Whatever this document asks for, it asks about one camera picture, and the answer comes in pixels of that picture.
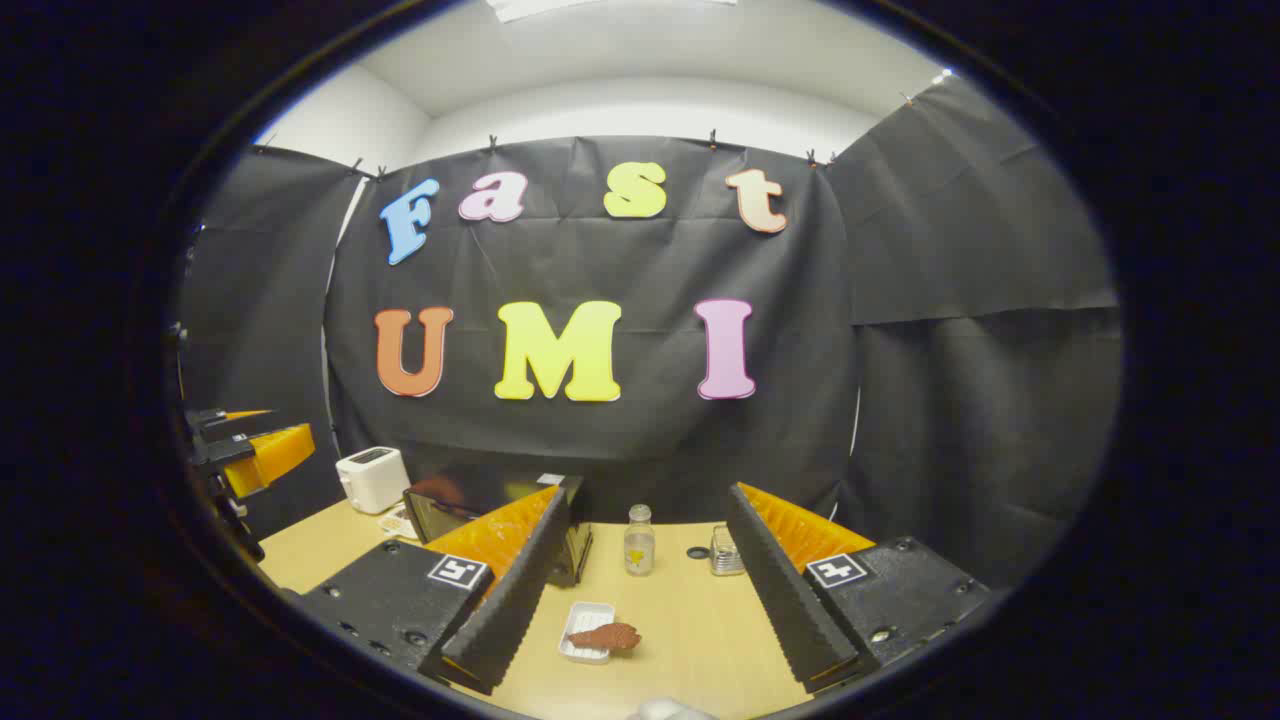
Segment black electric oven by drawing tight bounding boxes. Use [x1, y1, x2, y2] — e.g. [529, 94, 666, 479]
[403, 472, 594, 588]

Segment brown meat piece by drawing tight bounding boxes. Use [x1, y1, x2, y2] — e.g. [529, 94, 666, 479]
[566, 622, 642, 652]

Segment ceiling light panel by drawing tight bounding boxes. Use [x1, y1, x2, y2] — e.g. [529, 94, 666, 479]
[487, 0, 738, 23]

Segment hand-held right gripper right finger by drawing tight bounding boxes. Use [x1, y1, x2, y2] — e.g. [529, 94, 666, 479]
[726, 482, 991, 696]

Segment clear glass bottle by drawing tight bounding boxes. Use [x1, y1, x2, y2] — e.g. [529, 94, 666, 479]
[624, 505, 657, 577]

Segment white rectangular tray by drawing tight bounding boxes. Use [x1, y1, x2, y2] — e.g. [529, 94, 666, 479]
[558, 601, 617, 665]

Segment black backdrop cloth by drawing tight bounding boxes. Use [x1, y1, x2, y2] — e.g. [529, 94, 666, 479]
[175, 78, 1123, 591]

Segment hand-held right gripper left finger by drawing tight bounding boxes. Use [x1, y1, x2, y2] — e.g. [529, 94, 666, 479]
[298, 485, 571, 696]

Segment white toaster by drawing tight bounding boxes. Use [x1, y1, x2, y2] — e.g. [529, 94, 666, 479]
[335, 447, 411, 515]

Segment clear glass jar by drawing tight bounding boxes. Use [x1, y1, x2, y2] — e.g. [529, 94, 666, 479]
[709, 524, 747, 577]

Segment white rounded object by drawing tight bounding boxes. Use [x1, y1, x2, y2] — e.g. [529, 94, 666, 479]
[628, 698, 717, 720]

